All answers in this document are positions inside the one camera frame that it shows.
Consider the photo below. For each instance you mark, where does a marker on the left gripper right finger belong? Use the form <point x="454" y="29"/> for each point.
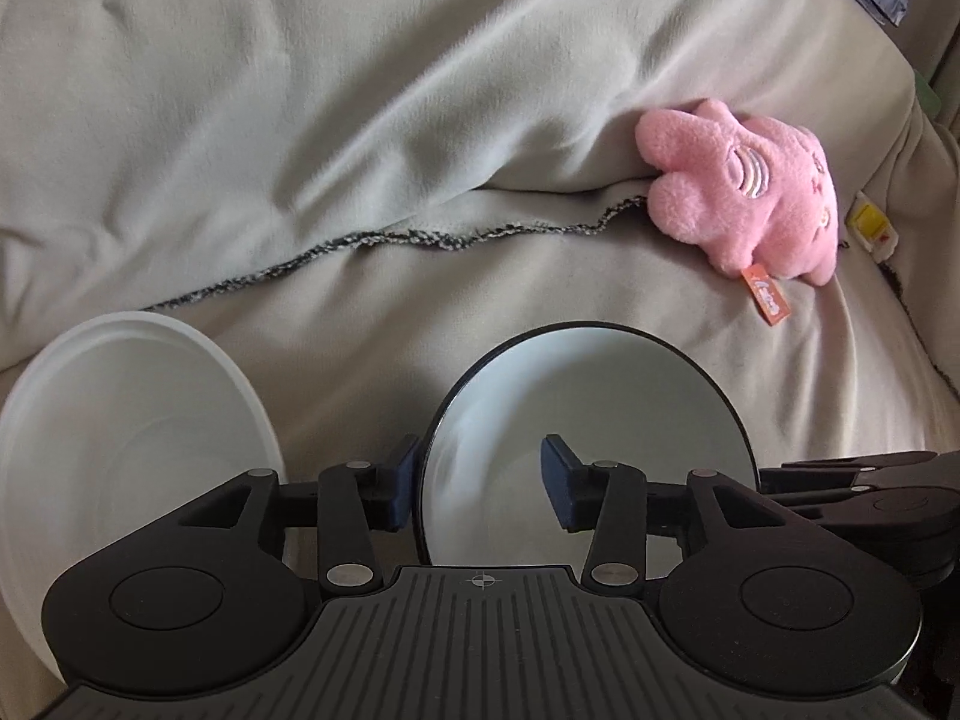
<point x="607" y="499"/>

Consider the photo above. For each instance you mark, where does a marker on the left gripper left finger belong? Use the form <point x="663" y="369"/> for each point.
<point x="354" y="500"/>

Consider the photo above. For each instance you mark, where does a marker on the blue enamel bowl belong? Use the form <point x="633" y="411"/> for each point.
<point x="611" y="392"/>

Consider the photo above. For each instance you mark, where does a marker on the white plastic takeaway bowl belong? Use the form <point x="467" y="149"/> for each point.
<point x="120" y="420"/>

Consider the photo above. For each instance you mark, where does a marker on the pink plush toy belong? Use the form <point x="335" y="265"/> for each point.
<point x="754" y="195"/>

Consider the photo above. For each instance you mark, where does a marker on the beige sofa cover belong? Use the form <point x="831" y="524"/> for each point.
<point x="356" y="199"/>

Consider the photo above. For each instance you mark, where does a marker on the small yellow tag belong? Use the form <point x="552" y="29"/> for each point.
<point x="872" y="229"/>

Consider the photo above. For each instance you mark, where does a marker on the green object behind sofa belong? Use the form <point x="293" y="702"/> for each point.
<point x="927" y="98"/>

